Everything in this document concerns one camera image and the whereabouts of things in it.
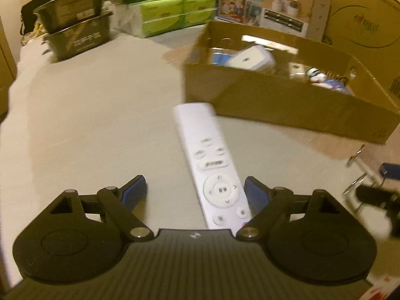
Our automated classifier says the metal wire hook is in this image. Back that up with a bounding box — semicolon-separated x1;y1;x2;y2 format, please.
344;144;377;196

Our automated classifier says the black bag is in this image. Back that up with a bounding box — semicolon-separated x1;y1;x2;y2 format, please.
19;0;61;36

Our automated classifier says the blue cat figurine toy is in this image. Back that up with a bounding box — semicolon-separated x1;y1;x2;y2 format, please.
305;66;353;95

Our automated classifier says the blue milk carton box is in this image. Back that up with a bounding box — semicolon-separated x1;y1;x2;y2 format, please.
217;0;266;27

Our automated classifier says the white product box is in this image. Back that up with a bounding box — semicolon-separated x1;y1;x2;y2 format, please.
260;0;332;42

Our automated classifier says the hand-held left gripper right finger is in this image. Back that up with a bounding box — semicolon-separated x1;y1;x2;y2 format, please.
236;176;366;241

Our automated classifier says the white remote control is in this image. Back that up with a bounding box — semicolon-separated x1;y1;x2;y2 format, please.
173;102;252;230

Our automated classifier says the small beige round object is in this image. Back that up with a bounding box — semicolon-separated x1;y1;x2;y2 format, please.
288;63;305;79

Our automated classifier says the blue white packet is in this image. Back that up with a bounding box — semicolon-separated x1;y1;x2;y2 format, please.
212;52;233;67

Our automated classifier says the green tissue pack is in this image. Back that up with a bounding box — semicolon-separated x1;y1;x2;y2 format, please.
129;0;186;39
182;0;218;28

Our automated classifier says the shallow cardboard box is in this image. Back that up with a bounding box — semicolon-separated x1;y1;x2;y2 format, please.
182;20;400;145

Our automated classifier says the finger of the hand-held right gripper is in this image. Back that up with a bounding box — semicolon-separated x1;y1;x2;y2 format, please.
356;186;400;209
379;163;400;179

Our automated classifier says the large cardboard box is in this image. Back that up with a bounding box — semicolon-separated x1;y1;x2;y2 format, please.
304;0;400;101

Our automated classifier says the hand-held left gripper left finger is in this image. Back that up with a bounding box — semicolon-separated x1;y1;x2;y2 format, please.
29;175;154;241

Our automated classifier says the wooden door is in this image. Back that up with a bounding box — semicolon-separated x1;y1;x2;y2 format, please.
0;15;18;116

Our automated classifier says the white device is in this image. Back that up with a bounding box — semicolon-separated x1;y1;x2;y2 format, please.
229;45;274;73

